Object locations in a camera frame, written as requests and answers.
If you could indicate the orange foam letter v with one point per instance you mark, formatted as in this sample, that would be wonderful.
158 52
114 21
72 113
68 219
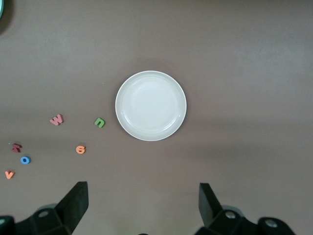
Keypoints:
9 176

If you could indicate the green foam letter n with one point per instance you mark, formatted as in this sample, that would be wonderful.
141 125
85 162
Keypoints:
97 120

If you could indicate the blue foam letter o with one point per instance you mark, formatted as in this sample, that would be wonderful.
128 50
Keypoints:
21 160

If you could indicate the pink foam letter w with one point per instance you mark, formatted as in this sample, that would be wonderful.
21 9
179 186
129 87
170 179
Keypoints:
56 120

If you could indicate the dark red foam letter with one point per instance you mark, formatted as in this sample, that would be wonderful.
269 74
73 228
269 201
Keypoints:
16 148

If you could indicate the brown table cover sheet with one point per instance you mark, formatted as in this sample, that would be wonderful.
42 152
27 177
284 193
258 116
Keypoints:
220 49

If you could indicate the pale green round plate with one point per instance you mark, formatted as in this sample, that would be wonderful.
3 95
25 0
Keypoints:
1 7

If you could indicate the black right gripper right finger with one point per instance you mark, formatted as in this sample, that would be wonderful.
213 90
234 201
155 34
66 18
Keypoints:
220 220

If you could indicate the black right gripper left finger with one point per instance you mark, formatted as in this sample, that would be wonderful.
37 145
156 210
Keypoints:
61 218

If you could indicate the beige brown round plate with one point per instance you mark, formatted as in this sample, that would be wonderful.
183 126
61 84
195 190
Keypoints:
150 105

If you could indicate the orange round foam letter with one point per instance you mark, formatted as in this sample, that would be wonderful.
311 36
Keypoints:
78 148

